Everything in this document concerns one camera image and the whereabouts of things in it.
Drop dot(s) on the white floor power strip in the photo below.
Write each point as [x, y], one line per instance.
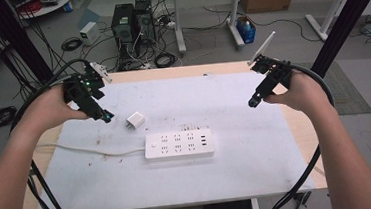
[170, 24]

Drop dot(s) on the black metal frame post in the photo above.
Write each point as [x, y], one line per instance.
[350, 18]
[17, 37]

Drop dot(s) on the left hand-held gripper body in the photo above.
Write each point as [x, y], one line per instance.
[83, 87]

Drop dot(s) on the blue storage box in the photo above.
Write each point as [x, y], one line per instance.
[246, 32]

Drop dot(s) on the grey floor mat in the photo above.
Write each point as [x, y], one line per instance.
[346, 88]

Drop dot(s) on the white metal stand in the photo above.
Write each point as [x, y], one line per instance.
[333, 9]

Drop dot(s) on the light blue sheet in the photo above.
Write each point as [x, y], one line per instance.
[88, 17]

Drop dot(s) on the person's left hand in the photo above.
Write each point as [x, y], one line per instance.
[50, 108]

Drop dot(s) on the black desktop computer tower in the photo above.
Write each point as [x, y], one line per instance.
[144, 20]
[123, 29]

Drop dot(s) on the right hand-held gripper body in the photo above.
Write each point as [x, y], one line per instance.
[276, 69]

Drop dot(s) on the small white box device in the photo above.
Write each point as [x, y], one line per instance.
[89, 33]

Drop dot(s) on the round white table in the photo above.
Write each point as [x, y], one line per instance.
[49, 8]

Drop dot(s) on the person's right hand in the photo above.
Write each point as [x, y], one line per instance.
[306, 91]

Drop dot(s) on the black clamp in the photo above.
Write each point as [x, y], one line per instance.
[301, 200]

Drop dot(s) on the white charger plug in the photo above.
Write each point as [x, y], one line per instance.
[135, 120]

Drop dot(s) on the white table mat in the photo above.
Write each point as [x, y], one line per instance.
[193, 180]

